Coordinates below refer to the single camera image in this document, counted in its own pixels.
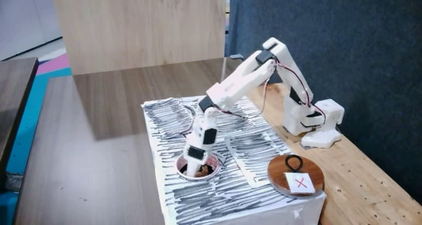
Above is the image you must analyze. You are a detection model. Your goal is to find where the scribbled paper sheet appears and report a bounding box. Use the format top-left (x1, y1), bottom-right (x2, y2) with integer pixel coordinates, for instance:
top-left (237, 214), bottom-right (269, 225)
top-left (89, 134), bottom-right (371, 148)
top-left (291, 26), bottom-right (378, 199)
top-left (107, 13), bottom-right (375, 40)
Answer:
top-left (193, 96), bottom-right (268, 133)
top-left (141, 97), bottom-right (200, 141)
top-left (225, 130), bottom-right (291, 189)

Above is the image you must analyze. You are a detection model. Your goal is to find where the white box with black scribbles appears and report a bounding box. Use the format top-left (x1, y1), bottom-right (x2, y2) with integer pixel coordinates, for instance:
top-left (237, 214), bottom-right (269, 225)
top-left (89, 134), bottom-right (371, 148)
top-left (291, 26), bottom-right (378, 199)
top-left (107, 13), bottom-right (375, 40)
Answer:
top-left (140, 92), bottom-right (328, 225)

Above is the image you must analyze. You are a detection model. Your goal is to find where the round wooden lid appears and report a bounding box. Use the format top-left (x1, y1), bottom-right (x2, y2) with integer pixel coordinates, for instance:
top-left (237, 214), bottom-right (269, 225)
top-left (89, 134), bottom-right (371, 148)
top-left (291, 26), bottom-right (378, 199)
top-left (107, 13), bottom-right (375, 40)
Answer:
top-left (266, 154), bottom-right (326, 199)

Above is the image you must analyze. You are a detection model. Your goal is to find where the white paper with red cross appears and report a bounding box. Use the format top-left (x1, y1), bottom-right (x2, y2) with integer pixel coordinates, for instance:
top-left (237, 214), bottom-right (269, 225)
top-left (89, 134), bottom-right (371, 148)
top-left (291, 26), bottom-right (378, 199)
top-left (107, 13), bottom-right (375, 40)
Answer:
top-left (284, 172), bottom-right (317, 196)

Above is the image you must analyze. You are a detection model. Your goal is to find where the light wood panel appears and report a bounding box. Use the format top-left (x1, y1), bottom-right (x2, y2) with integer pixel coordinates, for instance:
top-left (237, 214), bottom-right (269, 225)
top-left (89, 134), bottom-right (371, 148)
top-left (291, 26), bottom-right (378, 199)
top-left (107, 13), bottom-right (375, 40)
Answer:
top-left (50, 0), bottom-right (231, 76)

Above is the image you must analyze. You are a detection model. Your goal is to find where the light wooden plank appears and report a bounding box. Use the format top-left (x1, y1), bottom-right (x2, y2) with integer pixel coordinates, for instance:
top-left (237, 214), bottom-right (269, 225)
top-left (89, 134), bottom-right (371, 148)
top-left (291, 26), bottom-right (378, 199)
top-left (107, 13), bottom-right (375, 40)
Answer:
top-left (242, 82), bottom-right (422, 225)

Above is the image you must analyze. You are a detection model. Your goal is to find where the dark wooden side table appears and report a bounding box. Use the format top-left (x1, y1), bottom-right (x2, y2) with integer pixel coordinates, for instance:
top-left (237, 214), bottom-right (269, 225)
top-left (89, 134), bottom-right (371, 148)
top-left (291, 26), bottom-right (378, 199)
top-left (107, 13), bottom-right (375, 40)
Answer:
top-left (0, 56), bottom-right (40, 189)

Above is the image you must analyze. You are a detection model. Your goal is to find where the grey felt partition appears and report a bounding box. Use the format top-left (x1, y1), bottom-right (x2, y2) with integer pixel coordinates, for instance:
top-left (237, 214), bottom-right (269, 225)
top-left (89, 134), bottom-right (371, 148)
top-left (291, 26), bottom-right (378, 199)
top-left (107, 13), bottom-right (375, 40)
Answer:
top-left (228, 0), bottom-right (422, 206)

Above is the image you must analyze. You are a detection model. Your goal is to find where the red-lined hole ring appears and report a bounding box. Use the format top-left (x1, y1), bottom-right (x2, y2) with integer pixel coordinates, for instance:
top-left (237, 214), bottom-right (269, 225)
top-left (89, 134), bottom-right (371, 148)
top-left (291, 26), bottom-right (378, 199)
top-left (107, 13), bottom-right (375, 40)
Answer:
top-left (175, 150), bottom-right (222, 181)

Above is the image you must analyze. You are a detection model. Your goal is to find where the black loop handle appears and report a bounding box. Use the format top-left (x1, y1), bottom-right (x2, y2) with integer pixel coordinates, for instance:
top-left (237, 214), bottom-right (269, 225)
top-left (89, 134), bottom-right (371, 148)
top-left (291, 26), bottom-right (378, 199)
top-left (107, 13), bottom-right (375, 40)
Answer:
top-left (284, 154), bottom-right (304, 174)

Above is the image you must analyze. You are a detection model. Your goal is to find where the red white black servo cable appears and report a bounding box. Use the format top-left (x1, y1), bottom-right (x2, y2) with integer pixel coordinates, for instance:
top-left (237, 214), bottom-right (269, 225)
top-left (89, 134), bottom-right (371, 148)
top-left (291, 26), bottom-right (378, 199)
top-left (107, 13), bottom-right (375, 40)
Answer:
top-left (179, 58), bottom-right (327, 137)

